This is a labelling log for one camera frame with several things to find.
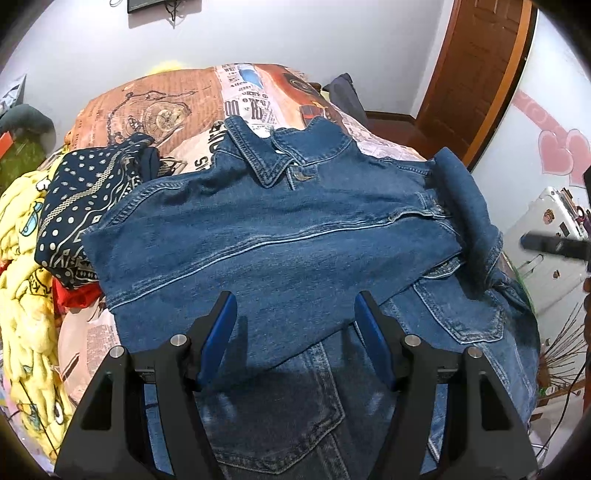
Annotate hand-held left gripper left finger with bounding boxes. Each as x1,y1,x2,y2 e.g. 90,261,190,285
54,291,238,480

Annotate navy patterned cloth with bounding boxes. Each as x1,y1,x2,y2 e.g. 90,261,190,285
34,133,160,291

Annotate yellow cartoon fleece blanket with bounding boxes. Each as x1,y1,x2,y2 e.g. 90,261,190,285
0,152,79,462

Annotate silver plastic bag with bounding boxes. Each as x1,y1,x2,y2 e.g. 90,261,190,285
0,74,26,116

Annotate bundle of dried sticks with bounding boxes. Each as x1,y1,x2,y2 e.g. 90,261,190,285
538,300,591,407

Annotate pink heart wall sticker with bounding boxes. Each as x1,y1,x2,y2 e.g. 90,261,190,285
515,90,591,185

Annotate blue denim jeans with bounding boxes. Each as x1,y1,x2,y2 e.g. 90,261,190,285
139,258,542,480

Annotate brown wooden door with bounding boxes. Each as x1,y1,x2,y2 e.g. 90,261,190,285
416,0,539,171

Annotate dark pillow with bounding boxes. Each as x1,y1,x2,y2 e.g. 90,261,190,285
322,73,368,123

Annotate red cloth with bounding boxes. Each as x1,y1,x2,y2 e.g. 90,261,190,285
51,277,105,315

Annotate grey plush cushion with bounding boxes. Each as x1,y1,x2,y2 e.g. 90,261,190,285
0,104,58,148

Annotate yellow fluffy plush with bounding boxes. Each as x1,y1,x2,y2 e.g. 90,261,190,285
148,60,190,77

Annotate black cable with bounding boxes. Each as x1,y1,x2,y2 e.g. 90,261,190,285
536,369,588,462

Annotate black wall screen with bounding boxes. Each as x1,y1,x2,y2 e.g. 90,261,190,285
127,0,183,14

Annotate blue denim jacket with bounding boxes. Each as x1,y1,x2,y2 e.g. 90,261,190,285
81,115,532,374

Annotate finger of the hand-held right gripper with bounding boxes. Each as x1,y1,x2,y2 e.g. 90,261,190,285
519,231,591,261

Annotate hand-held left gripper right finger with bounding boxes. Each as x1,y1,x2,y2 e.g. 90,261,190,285
355,291,540,480

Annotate white stickered suitcase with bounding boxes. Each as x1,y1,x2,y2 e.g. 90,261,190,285
503,186,591,315

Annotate newspaper print bedsheet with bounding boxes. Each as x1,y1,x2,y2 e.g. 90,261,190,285
55,62,428,416

